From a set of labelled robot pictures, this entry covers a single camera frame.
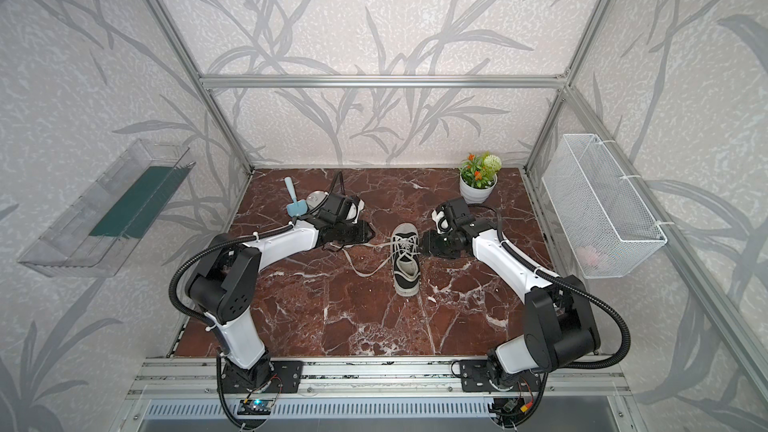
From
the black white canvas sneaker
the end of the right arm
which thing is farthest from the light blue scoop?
the end of the right arm

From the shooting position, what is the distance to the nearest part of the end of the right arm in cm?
63

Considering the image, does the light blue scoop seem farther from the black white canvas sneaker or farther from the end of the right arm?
the end of the right arm

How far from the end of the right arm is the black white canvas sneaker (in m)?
0.12

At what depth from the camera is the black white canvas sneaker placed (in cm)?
86
